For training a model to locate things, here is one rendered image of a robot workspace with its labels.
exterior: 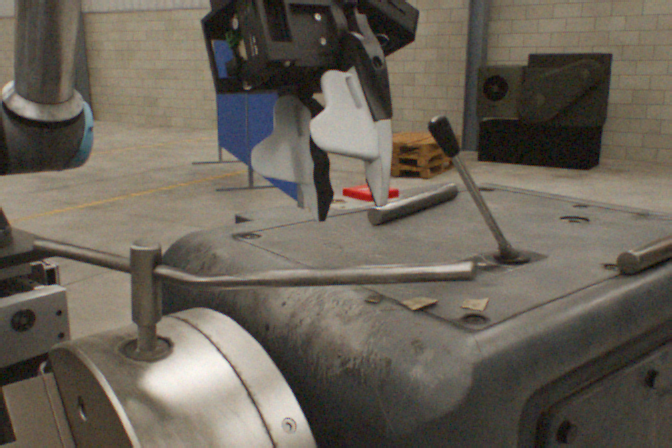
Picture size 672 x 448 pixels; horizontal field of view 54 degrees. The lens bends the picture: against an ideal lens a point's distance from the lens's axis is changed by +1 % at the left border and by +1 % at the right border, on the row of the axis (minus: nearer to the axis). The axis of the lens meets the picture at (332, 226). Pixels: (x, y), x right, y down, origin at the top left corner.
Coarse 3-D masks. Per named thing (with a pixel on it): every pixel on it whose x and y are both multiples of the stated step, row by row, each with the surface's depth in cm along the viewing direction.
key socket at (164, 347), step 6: (132, 342) 51; (162, 342) 52; (126, 348) 50; (132, 348) 50; (162, 348) 51; (168, 348) 51; (132, 354) 50; (138, 354) 50; (144, 354) 50; (150, 354) 50; (156, 354) 50; (162, 354) 50
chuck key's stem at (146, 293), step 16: (144, 240) 48; (144, 256) 47; (160, 256) 48; (144, 272) 47; (144, 288) 48; (160, 288) 49; (144, 304) 48; (160, 304) 49; (144, 320) 49; (160, 320) 49; (144, 336) 49; (144, 352) 50
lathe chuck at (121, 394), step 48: (96, 336) 53; (192, 336) 52; (96, 384) 47; (144, 384) 47; (192, 384) 48; (240, 384) 49; (96, 432) 49; (144, 432) 44; (192, 432) 45; (240, 432) 46
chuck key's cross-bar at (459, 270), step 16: (48, 240) 51; (64, 256) 50; (80, 256) 50; (96, 256) 49; (112, 256) 49; (128, 272) 48; (160, 272) 47; (176, 272) 47; (192, 272) 47; (240, 272) 45; (256, 272) 45; (272, 272) 44; (288, 272) 44; (304, 272) 43; (320, 272) 43; (336, 272) 42; (352, 272) 42; (368, 272) 41; (384, 272) 41; (400, 272) 41; (416, 272) 40; (432, 272) 40; (448, 272) 39; (464, 272) 39; (192, 288) 47; (208, 288) 46; (224, 288) 46; (240, 288) 45
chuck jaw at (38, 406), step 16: (48, 368) 57; (16, 384) 53; (32, 384) 54; (48, 384) 55; (0, 400) 54; (16, 400) 53; (32, 400) 53; (48, 400) 54; (0, 416) 55; (16, 416) 52; (32, 416) 53; (48, 416) 53; (64, 416) 54; (16, 432) 52; (32, 432) 52; (48, 432) 53; (64, 432) 53
